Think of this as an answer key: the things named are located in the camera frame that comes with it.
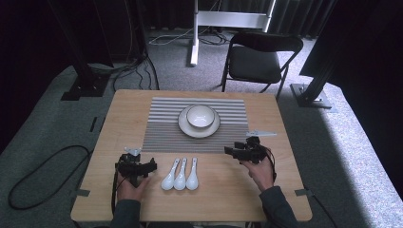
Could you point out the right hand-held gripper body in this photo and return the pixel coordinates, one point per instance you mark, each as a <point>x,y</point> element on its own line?
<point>255,150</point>

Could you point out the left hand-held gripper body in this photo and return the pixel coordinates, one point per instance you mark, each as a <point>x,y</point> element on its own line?
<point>130,166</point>

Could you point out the person's left hand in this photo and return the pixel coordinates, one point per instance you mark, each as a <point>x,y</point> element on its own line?
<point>133,190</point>

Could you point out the person's right hand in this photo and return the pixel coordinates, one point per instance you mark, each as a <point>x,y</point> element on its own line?
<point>261,175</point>

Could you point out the white ceramic spoon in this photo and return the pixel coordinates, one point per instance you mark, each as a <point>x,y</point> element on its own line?
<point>192,180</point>
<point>180,180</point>
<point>168,181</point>

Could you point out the grey striped placemat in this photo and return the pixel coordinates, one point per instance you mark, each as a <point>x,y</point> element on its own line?
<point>164,133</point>

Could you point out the white ceramic plate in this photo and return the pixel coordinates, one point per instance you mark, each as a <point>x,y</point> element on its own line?
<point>199,132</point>

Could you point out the white ceramic bowl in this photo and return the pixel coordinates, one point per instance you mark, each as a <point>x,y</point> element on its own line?
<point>200,116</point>

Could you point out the grey tape piece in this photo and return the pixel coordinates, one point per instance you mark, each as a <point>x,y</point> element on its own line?
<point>81,192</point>
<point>303,192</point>

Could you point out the black tape strip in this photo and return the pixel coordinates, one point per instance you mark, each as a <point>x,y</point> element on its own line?
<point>93,124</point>

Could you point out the black metal stand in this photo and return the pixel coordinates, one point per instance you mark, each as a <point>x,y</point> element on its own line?
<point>85,85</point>
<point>312,95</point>

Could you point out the black folding chair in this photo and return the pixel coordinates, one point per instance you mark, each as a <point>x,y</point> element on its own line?
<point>253,65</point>

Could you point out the white metal stand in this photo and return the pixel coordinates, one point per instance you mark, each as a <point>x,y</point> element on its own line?
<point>221,19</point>

